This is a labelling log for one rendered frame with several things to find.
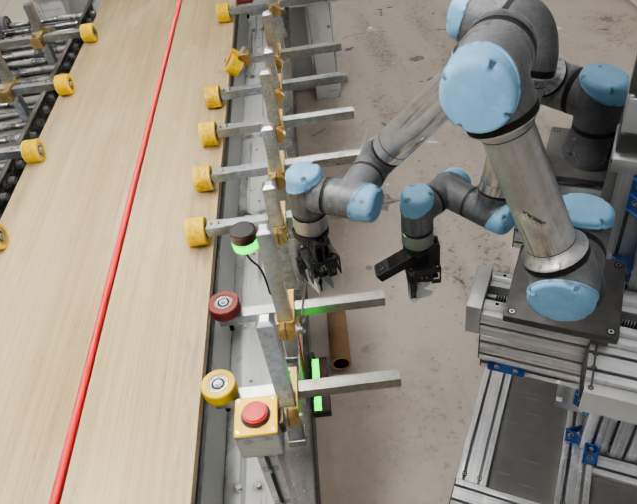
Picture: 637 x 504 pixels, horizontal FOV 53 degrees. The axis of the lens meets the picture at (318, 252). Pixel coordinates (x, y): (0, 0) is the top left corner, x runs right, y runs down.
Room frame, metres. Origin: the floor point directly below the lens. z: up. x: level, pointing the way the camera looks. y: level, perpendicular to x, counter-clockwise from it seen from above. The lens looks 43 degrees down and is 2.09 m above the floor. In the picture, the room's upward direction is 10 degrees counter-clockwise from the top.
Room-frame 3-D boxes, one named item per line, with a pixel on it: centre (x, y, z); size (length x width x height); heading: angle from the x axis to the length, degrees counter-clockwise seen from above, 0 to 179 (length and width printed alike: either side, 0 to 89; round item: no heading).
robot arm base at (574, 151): (1.31, -0.75, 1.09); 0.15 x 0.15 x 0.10
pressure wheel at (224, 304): (1.13, 0.26, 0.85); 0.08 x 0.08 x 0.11
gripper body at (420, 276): (1.10, -0.25, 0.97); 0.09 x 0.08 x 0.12; 87
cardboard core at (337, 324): (1.67, -0.02, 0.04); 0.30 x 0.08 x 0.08; 177
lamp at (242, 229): (1.09, 0.16, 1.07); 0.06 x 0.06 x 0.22; 87
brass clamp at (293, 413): (0.86, 0.12, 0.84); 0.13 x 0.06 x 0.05; 177
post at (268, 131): (1.58, 0.08, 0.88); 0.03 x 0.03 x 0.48; 87
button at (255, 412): (0.57, 0.14, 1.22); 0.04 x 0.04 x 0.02
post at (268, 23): (2.33, 0.04, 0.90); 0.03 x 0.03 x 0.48; 87
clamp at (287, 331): (1.11, 0.11, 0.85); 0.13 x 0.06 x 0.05; 177
